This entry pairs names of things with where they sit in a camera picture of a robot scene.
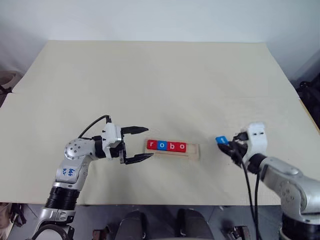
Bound small brown bracket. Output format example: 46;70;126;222
225;224;251;240
91;227;111;240

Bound blue letter tile t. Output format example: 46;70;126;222
214;135;230;147

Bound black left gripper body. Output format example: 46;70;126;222
109;141;128;165

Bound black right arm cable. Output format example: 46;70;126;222
239;158;258;231
254;173;263;240

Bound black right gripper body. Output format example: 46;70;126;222
230;131;251;164

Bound dark tangled straps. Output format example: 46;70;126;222
0;202;28;233

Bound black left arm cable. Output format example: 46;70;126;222
77;114;112;140

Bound dark rounded shape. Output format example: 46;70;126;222
176;207;215;240
116;209;148;240

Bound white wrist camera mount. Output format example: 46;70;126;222
101;122;124;160
243;121;268;166

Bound wooden letter tray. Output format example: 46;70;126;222
143;138;202;162

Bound red letter tile r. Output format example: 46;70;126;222
146;139;159;151

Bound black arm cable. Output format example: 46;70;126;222
239;158;258;231
77;114;112;140
254;173;263;240

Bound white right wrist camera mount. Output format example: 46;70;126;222
243;121;268;166

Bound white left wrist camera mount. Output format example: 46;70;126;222
101;122;124;160

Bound beige round object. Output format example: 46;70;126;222
0;70;21;95

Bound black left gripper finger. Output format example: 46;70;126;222
123;152;155;166
120;125;150;137

